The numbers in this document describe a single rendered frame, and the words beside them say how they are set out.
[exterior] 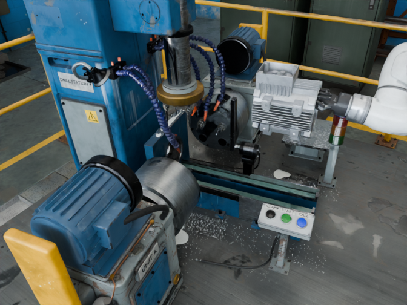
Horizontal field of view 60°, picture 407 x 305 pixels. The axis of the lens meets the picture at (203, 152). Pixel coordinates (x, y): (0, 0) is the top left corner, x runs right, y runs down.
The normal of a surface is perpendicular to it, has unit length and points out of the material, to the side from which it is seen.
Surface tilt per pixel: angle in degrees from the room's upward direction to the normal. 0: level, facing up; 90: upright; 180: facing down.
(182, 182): 47
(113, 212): 0
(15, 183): 0
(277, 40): 90
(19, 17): 90
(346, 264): 0
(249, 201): 90
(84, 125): 90
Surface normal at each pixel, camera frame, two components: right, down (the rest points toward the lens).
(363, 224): -0.04, -0.81
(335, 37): -0.56, 0.51
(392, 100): -0.29, -0.30
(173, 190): 0.60, -0.45
